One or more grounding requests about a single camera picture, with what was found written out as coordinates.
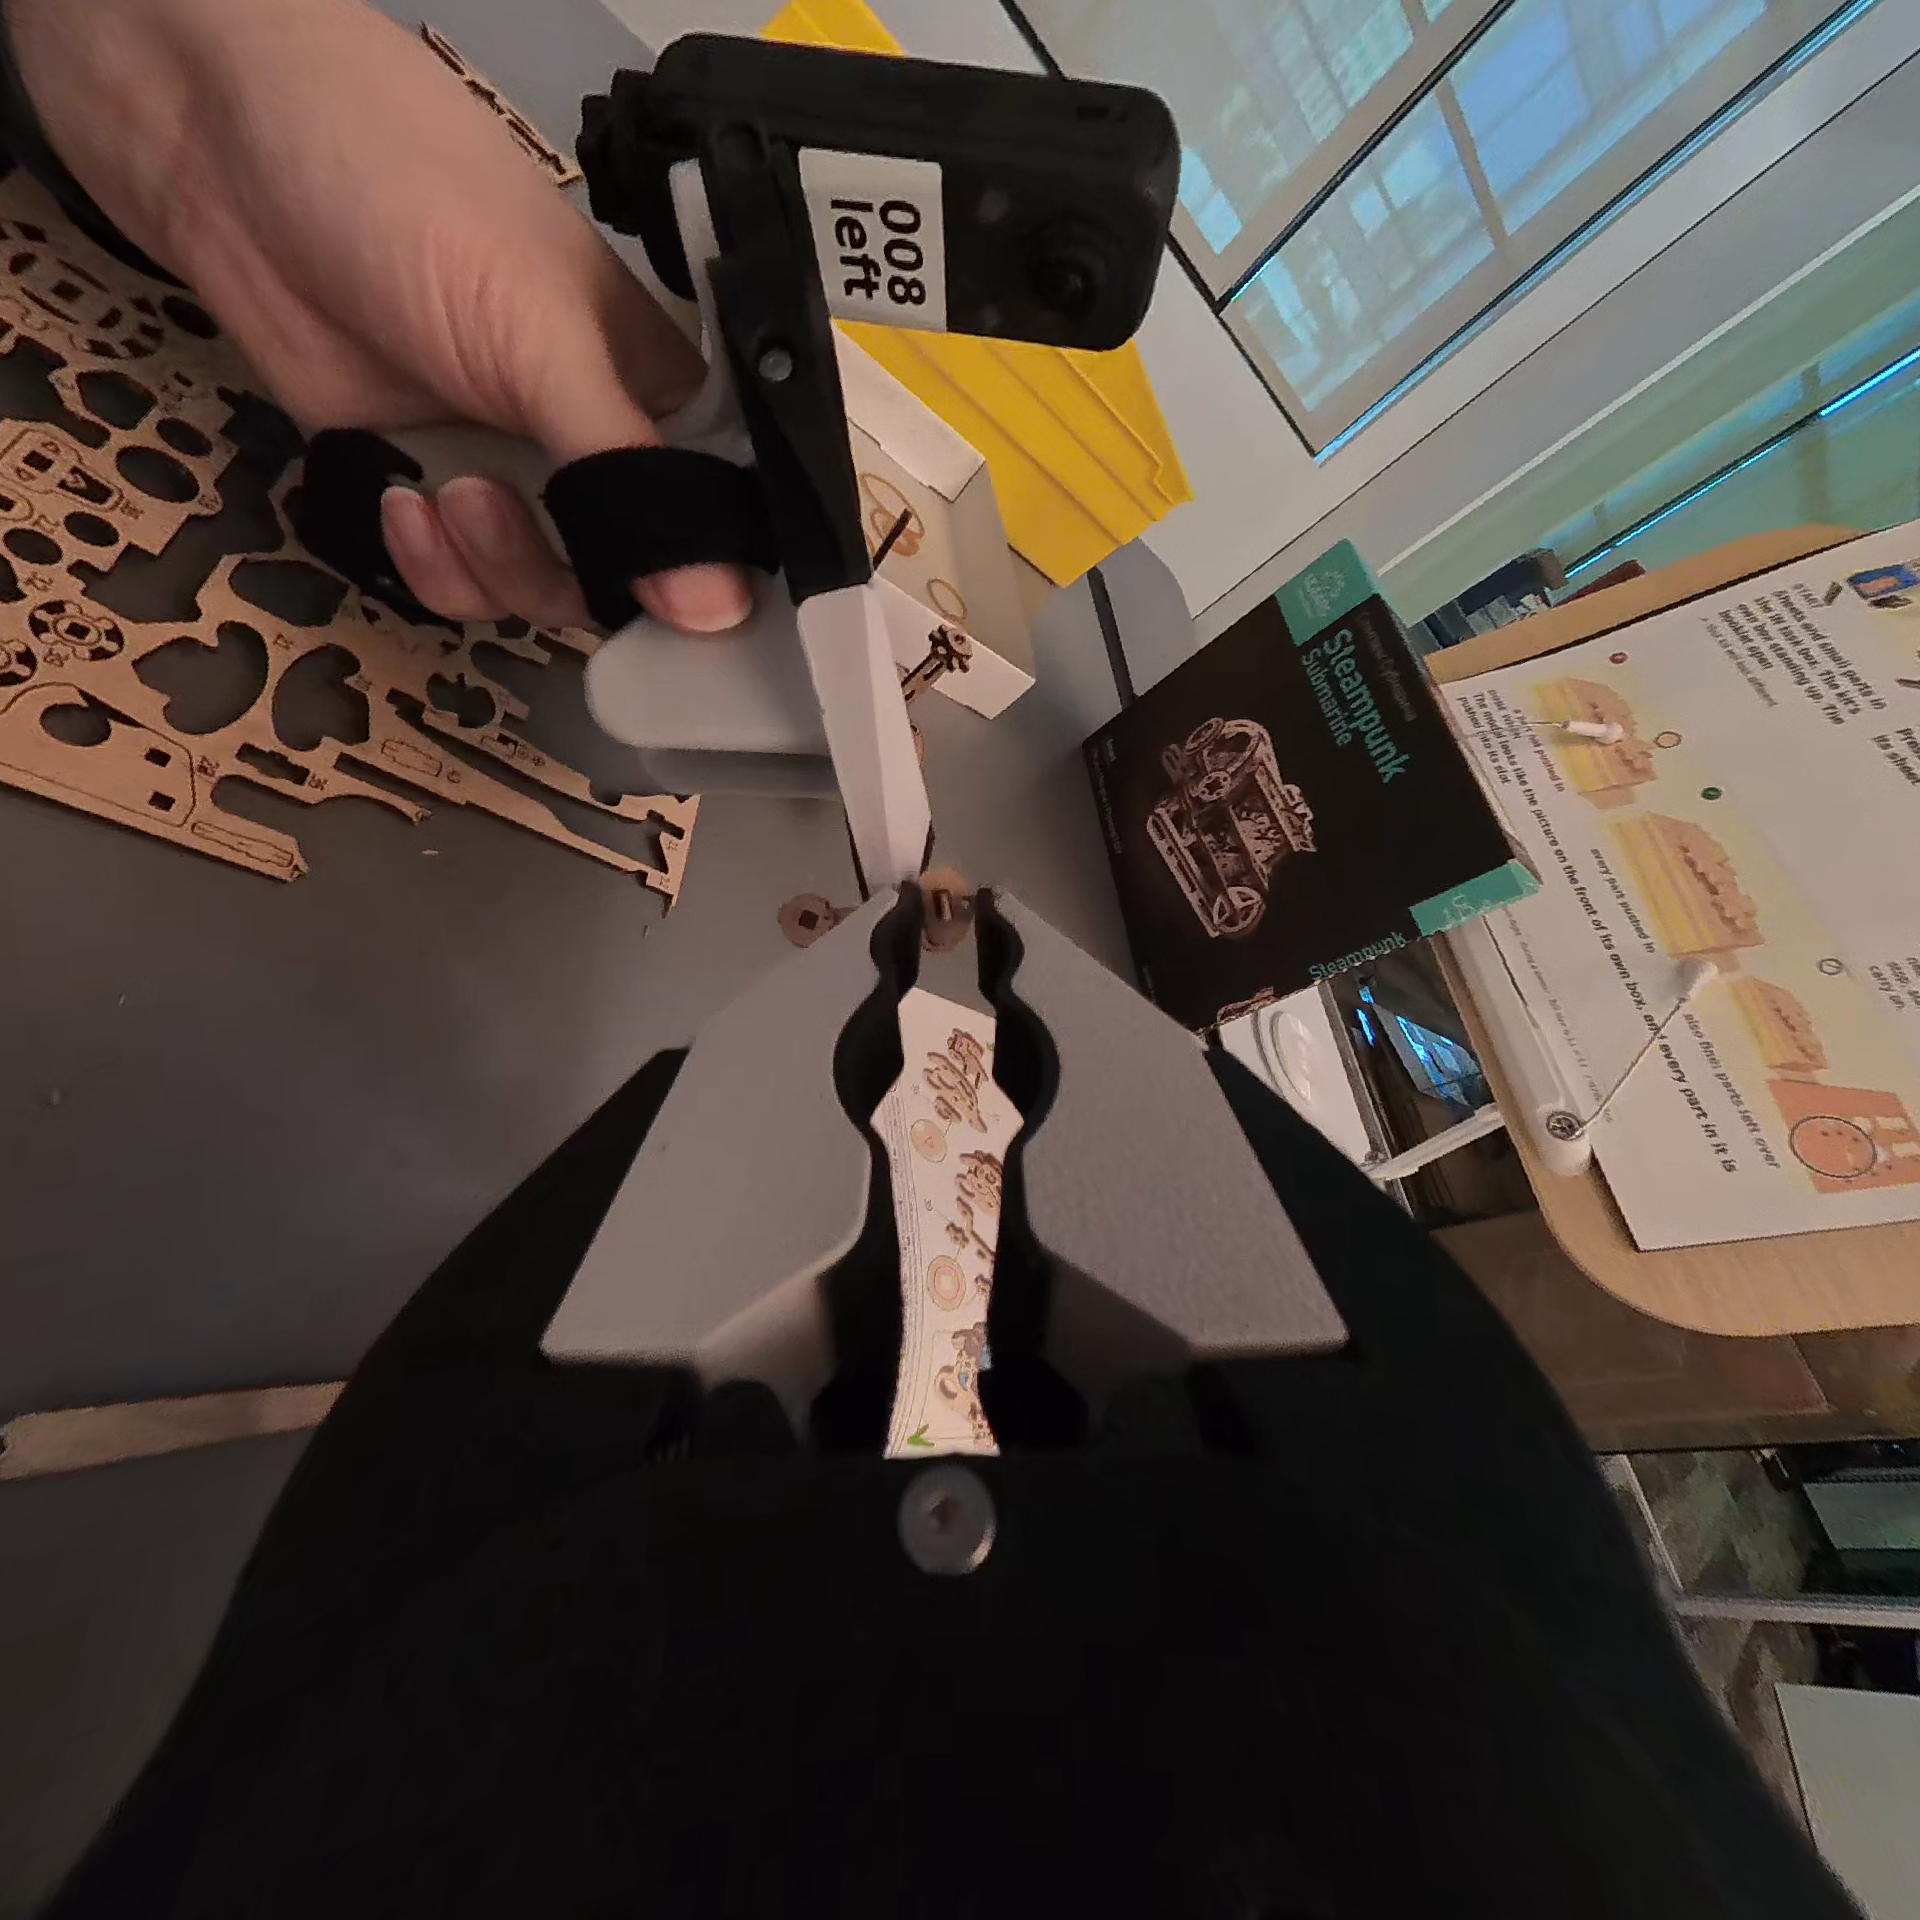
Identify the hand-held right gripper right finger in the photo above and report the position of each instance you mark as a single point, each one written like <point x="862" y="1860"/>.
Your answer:
<point x="1171" y="1201"/>

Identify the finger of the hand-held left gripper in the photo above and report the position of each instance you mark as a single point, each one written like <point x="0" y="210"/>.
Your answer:
<point x="869" y="720"/>

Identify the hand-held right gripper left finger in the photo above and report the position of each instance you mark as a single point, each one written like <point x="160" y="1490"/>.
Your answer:
<point x="720" y="1201"/>

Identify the small round wooden model part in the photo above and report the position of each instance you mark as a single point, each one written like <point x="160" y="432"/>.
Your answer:
<point x="943" y="915"/>

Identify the small wooden model piece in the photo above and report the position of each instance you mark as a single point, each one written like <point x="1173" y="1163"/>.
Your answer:
<point x="808" y="920"/>

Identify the black model kit box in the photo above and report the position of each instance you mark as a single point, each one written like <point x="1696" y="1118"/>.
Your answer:
<point x="1276" y="809"/>

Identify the laser-cut plywood parts sheet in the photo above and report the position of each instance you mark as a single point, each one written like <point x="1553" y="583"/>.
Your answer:
<point x="510" y="112"/>
<point x="248" y="825"/>

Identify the person's left hand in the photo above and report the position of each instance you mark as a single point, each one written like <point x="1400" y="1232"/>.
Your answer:
<point x="331" y="224"/>

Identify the white printed cardboard box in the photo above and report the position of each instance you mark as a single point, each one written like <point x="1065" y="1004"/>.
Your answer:
<point x="961" y="524"/>

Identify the white device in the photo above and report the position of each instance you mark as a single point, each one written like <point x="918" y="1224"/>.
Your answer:
<point x="1276" y="1049"/>

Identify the yellow plastic bin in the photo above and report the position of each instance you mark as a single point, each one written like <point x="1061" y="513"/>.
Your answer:
<point x="1079" y="435"/>

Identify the round wooden side table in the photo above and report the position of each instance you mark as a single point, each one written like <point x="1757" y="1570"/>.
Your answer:
<point x="1651" y="1289"/>

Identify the thin wooden strip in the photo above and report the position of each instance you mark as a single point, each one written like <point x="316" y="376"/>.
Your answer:
<point x="150" y="1425"/>

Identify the laminated instruction sheet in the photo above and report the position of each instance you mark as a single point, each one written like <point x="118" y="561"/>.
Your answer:
<point x="1725" y="840"/>

